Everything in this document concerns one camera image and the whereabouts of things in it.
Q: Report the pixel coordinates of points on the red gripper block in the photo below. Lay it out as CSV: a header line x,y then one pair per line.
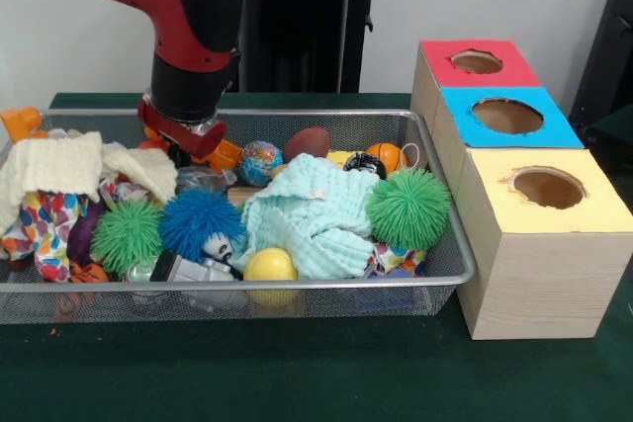
x,y
205,143

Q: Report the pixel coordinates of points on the colourful globe ball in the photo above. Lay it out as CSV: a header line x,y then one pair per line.
x,y
260,162

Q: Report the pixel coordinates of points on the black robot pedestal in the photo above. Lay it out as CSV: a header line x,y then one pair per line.
x,y
316,22

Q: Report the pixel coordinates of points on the blue spiky toy with face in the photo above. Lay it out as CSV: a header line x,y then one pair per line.
x,y
198,219

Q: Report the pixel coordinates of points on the long orange block with holes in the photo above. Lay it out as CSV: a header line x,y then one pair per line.
x,y
228,152

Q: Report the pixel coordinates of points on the large green spiky ball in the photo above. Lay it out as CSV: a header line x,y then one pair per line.
x,y
127,236

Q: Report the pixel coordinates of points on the wooden box with three holes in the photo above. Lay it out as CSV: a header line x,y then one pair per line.
x,y
544,269

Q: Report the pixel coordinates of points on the cream ribbed cloth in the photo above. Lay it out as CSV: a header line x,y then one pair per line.
x,y
54,165

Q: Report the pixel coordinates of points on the shallow clear mesh bin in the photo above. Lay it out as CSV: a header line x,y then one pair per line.
x,y
148,303

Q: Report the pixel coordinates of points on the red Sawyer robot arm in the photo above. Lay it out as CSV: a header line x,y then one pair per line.
x,y
173,7

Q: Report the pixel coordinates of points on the small orange basketball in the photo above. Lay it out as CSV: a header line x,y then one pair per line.
x,y
388,157

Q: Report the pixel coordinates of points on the black upright panel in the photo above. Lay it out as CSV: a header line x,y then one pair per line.
x,y
608,46

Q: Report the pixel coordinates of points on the mint ribbed cloth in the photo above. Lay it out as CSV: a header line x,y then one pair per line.
x,y
306,214

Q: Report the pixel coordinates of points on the small brown football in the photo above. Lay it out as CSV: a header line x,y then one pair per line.
x,y
306,143

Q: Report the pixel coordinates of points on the plain yellow ball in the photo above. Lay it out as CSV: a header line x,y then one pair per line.
x,y
269,266

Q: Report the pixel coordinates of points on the orange plastic toy piece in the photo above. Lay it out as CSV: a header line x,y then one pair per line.
x,y
22,123

